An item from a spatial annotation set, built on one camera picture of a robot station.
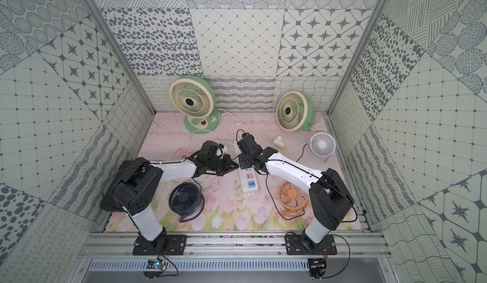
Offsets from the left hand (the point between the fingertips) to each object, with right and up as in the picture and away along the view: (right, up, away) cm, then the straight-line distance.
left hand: (240, 162), depth 90 cm
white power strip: (+4, -7, 0) cm, 8 cm away
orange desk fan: (+23, -14, -12) cm, 29 cm away
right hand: (+4, +1, -3) cm, 5 cm away
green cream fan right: (+29, +25, +11) cm, 40 cm away
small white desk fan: (+42, +8, +5) cm, 44 cm away
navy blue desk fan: (-21, -13, -13) cm, 29 cm away
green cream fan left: (-23, +32, +3) cm, 39 cm away
